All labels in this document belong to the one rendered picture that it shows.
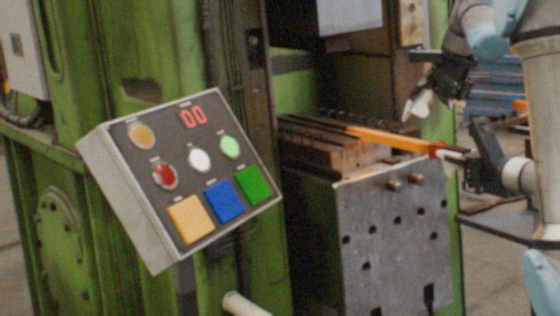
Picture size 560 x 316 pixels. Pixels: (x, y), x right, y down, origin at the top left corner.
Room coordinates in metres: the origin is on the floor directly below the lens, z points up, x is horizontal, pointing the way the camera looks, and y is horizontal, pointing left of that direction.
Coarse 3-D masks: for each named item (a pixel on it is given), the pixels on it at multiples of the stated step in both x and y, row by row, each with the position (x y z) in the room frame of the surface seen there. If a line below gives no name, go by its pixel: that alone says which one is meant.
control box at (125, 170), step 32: (192, 96) 1.54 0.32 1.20; (96, 128) 1.32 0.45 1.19; (128, 128) 1.35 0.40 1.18; (160, 128) 1.41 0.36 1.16; (192, 128) 1.47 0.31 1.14; (224, 128) 1.55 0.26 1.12; (96, 160) 1.32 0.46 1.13; (128, 160) 1.31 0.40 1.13; (160, 160) 1.36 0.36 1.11; (224, 160) 1.49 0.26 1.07; (256, 160) 1.56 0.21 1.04; (128, 192) 1.29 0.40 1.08; (160, 192) 1.31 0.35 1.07; (192, 192) 1.37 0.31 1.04; (128, 224) 1.30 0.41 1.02; (160, 224) 1.27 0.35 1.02; (224, 224) 1.38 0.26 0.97; (160, 256) 1.27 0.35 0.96
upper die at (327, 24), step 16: (272, 0) 1.97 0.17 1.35; (288, 0) 1.91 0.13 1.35; (304, 0) 1.86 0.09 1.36; (320, 0) 1.82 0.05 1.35; (336, 0) 1.85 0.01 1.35; (352, 0) 1.88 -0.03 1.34; (368, 0) 1.91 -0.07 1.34; (272, 16) 1.98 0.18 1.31; (288, 16) 1.92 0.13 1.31; (304, 16) 1.86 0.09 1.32; (320, 16) 1.82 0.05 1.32; (336, 16) 1.85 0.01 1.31; (352, 16) 1.88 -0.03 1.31; (368, 16) 1.91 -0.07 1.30; (272, 32) 1.99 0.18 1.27; (288, 32) 1.92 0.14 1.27; (304, 32) 1.87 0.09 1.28; (320, 32) 1.82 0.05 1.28; (336, 32) 1.85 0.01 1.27
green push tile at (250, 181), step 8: (248, 168) 1.51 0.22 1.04; (256, 168) 1.53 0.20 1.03; (232, 176) 1.48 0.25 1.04; (240, 176) 1.48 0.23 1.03; (248, 176) 1.50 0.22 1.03; (256, 176) 1.52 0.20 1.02; (240, 184) 1.47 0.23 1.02; (248, 184) 1.48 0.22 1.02; (256, 184) 1.50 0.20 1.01; (264, 184) 1.52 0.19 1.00; (248, 192) 1.47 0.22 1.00; (256, 192) 1.49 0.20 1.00; (264, 192) 1.50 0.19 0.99; (248, 200) 1.46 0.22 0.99; (256, 200) 1.47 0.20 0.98
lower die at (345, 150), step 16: (288, 112) 2.23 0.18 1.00; (304, 112) 2.25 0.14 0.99; (288, 128) 2.07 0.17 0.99; (304, 128) 2.05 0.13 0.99; (320, 128) 2.01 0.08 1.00; (368, 128) 1.98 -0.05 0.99; (288, 144) 1.97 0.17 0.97; (304, 144) 1.91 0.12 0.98; (320, 144) 1.90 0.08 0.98; (336, 144) 1.87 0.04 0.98; (352, 144) 1.86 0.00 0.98; (368, 144) 1.89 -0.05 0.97; (320, 160) 1.85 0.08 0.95; (336, 160) 1.83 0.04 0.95; (352, 160) 1.86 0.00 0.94; (368, 160) 1.89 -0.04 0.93
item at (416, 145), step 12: (348, 132) 1.93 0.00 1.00; (360, 132) 1.89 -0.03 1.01; (372, 132) 1.87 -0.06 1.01; (384, 144) 1.81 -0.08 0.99; (396, 144) 1.78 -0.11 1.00; (408, 144) 1.74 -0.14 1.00; (420, 144) 1.71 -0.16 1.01; (432, 144) 1.67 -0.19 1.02; (444, 144) 1.67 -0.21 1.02; (432, 156) 1.67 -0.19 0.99
